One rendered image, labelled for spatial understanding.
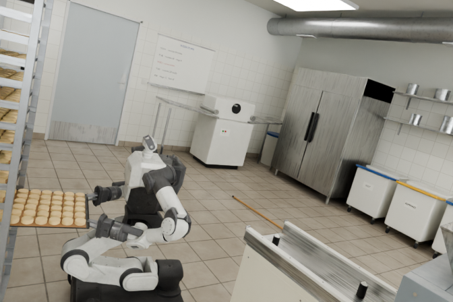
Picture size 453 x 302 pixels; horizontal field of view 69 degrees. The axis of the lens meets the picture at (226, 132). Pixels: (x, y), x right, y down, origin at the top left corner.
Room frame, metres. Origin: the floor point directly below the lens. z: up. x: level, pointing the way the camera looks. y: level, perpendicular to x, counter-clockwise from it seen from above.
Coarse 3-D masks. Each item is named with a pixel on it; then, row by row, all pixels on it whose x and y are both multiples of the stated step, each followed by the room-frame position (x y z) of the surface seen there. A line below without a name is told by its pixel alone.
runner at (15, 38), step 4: (0, 32) 1.30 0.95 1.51; (4, 32) 1.30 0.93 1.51; (8, 32) 1.31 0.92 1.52; (0, 36) 1.30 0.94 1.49; (4, 36) 1.30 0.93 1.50; (8, 36) 1.31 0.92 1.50; (12, 36) 1.31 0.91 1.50; (16, 36) 1.32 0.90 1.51; (20, 36) 1.33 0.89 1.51; (24, 36) 1.33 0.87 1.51; (12, 40) 1.32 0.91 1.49; (16, 40) 1.32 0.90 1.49; (20, 40) 1.33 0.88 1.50; (24, 40) 1.33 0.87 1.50; (28, 40) 1.34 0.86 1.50
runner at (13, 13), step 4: (0, 8) 1.29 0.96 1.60; (4, 8) 1.30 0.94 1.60; (8, 8) 1.30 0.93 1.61; (0, 12) 1.29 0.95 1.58; (4, 12) 1.30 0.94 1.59; (8, 12) 1.30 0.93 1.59; (12, 12) 1.31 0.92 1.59; (16, 12) 1.32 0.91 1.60; (20, 12) 1.32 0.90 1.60; (12, 16) 1.31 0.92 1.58; (16, 16) 1.32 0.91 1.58; (20, 16) 1.32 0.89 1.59; (24, 16) 1.33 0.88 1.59; (28, 16) 1.33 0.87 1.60; (24, 20) 1.33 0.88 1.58; (28, 20) 1.33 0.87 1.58
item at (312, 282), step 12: (252, 240) 1.44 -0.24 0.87; (264, 240) 1.40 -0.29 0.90; (264, 252) 1.38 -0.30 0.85; (276, 252) 1.33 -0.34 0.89; (276, 264) 1.32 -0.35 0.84; (288, 264) 1.28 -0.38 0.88; (300, 264) 1.26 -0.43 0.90; (300, 276) 1.23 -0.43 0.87; (312, 276) 1.19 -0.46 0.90; (312, 288) 1.18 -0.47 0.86; (324, 288) 1.15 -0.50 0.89; (324, 300) 1.14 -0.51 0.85; (336, 300) 1.11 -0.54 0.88; (348, 300) 1.10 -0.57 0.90
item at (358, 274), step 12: (288, 228) 1.65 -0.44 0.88; (300, 240) 1.59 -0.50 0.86; (312, 240) 1.54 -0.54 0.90; (312, 252) 1.53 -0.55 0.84; (324, 252) 1.48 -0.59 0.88; (336, 252) 1.46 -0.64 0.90; (336, 264) 1.43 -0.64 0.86; (348, 264) 1.39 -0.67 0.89; (360, 276) 1.34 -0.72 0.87; (372, 276) 1.32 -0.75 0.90; (372, 288) 1.30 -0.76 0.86; (384, 288) 1.27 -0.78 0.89; (384, 300) 1.26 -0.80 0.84
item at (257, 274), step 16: (272, 240) 1.48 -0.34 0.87; (288, 240) 1.59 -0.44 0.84; (256, 256) 1.39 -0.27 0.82; (304, 256) 1.46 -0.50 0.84; (240, 272) 1.44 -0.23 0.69; (256, 272) 1.37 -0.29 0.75; (272, 272) 1.31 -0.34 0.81; (320, 272) 1.35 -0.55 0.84; (336, 272) 1.39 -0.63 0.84; (240, 288) 1.42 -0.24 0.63; (256, 288) 1.35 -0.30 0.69; (272, 288) 1.30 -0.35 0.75; (288, 288) 1.25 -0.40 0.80; (304, 288) 1.20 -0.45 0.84; (336, 288) 1.26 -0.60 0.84; (352, 288) 1.29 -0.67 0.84
